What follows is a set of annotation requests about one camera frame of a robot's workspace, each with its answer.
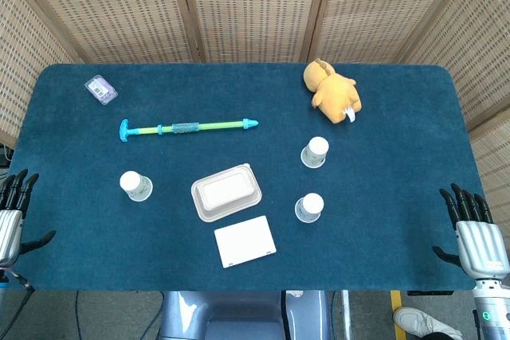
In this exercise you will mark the woven bamboo folding screen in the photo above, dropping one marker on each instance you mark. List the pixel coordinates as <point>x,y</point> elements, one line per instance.
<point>255,5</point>

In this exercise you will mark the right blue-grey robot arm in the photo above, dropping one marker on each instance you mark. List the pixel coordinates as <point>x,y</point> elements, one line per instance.
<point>492,308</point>

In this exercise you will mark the clear plastic box purple contents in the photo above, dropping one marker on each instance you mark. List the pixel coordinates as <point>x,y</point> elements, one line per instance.
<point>100,89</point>

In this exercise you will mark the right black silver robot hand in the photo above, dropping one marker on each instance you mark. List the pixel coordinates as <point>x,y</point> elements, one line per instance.
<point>482,248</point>

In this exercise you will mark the dark blue felt table cover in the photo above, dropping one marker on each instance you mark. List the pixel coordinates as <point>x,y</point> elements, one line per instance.
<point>378,236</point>

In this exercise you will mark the metal table leg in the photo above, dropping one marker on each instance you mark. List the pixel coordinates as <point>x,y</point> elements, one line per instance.
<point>345,316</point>

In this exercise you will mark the white shoe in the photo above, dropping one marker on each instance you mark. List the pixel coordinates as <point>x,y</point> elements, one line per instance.
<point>418,322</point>

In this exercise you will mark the paper cup blue flower print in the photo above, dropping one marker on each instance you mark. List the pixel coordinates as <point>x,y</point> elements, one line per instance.
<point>308,207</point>

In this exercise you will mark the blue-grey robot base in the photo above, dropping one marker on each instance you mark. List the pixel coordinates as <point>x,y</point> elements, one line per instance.
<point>223,316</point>

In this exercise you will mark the yellow plush toy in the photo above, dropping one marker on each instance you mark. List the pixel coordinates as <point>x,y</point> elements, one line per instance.
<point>336,93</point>

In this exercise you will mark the paper cup green flower print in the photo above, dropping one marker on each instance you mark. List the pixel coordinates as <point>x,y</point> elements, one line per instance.
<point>135,186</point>

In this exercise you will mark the paper cup green fern print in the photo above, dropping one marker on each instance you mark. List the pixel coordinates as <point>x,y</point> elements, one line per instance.
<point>315,151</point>

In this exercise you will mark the green blue toy water pump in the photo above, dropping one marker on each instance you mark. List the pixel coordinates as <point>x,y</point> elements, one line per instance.
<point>187,127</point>

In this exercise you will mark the white flat hinged case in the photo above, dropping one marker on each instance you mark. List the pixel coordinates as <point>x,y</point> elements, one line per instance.
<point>244,241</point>

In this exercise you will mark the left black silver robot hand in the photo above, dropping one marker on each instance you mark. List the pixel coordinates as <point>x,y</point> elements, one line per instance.
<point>10,228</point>

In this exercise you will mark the beige pulp food container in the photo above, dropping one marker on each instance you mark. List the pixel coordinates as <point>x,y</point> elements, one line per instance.
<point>225,192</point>

